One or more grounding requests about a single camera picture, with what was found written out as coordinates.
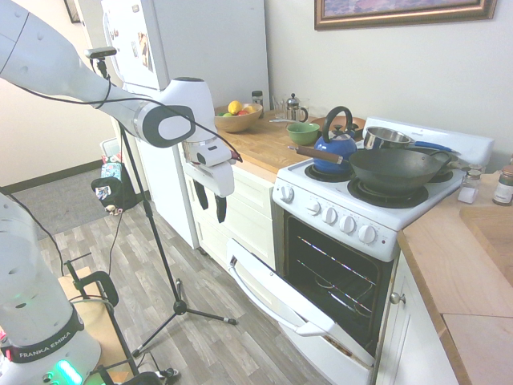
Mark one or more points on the white oven door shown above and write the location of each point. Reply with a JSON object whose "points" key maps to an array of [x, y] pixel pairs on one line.
{"points": [[288, 297]]}

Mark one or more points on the yellow lemon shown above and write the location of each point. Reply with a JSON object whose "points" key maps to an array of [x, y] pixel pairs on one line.
{"points": [[235, 107]]}

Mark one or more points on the glass french press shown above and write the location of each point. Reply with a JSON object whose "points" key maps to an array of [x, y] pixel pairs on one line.
{"points": [[295, 107]]}

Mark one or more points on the round metal cabinet knob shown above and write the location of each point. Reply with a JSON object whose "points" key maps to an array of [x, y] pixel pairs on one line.
{"points": [[397, 298]]}

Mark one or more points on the black backpack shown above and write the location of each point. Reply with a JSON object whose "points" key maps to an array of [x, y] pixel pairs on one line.
{"points": [[114, 192]]}

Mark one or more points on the white corner cabinet door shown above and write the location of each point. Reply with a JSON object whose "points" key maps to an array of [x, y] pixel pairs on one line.
{"points": [[413, 333]]}

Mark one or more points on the white electric stove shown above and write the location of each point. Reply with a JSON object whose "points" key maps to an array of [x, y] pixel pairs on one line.
{"points": [[372, 224]]}

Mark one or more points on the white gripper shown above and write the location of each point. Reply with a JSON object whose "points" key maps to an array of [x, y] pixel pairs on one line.
{"points": [[212, 168]]}

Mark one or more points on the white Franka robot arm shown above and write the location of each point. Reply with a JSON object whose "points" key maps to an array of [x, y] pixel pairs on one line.
{"points": [[48, 76]]}

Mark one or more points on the gold framed picture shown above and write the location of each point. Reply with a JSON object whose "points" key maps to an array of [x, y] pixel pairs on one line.
{"points": [[405, 14]]}

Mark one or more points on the dark lidded glass jar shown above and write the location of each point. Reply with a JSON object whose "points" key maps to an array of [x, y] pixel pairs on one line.
{"points": [[257, 98]]}

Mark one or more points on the blue kettle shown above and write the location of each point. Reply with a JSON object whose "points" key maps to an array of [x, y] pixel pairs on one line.
{"points": [[336, 149]]}

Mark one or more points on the black camera tripod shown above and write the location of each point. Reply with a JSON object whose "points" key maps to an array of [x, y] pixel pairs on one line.
{"points": [[158, 240]]}

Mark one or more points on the black wok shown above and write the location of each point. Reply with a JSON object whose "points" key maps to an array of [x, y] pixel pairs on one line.
{"points": [[397, 168]]}

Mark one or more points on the white trash bin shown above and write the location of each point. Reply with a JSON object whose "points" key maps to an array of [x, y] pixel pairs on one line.
{"points": [[109, 149]]}

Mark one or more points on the green ceramic bowl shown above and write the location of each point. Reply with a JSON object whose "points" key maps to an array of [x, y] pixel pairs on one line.
{"points": [[303, 133]]}

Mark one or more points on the glass salt shaker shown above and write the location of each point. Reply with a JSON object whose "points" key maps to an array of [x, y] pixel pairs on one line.
{"points": [[469, 187]]}

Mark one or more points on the green spice jar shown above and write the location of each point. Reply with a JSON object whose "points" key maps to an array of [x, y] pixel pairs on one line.
{"points": [[504, 186]]}

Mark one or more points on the black stereo camera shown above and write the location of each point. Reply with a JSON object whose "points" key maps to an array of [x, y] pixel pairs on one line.
{"points": [[100, 52]]}

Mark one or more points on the white refrigerator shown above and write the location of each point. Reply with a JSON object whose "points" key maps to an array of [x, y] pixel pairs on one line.
{"points": [[160, 80]]}

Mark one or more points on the white cabinet drawers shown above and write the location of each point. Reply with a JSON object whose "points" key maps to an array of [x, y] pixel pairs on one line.
{"points": [[236, 216]]}

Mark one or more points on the clear drinking glass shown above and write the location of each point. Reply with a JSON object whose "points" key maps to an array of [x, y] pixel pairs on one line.
{"points": [[277, 107]]}

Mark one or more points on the wooden fruit bowl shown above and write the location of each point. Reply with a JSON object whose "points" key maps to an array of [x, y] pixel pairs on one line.
{"points": [[236, 120]]}

